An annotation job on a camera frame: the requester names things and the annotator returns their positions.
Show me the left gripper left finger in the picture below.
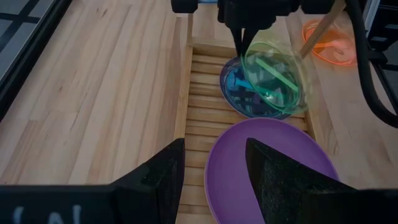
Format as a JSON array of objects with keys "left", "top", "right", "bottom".
[{"left": 0, "top": 138, "right": 187, "bottom": 224}]

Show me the blue transparent plate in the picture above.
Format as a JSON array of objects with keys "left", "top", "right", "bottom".
[{"left": 219, "top": 55, "right": 293, "bottom": 121}]

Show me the wooden slatted shelf rack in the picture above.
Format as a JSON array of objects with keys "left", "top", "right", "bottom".
[{"left": 174, "top": 0, "right": 348, "bottom": 224}]

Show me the black sleeved cable bundle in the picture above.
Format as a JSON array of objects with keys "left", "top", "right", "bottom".
[{"left": 344, "top": 0, "right": 398, "bottom": 129}]

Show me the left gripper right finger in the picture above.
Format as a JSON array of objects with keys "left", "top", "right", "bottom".
[{"left": 244, "top": 138, "right": 398, "bottom": 224}]

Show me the black aluminium table frame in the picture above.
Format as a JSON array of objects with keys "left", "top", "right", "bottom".
[{"left": 0, "top": 0, "right": 73, "bottom": 123}]

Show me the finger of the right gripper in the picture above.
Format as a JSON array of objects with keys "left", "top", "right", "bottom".
[
  {"left": 242, "top": 28, "right": 261, "bottom": 54},
  {"left": 231, "top": 28, "right": 244, "bottom": 58}
]

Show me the silver aluminium extrusion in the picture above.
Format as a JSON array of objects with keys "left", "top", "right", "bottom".
[{"left": 362, "top": 0, "right": 382, "bottom": 32}]

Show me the orange transparent plate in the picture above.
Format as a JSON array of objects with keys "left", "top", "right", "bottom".
[{"left": 301, "top": 18, "right": 358, "bottom": 67}]

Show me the green transparent plate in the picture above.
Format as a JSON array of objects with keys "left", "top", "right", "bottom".
[{"left": 241, "top": 29, "right": 312, "bottom": 115}]

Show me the purple plate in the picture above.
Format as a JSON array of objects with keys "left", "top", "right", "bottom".
[{"left": 204, "top": 117, "right": 340, "bottom": 224}]

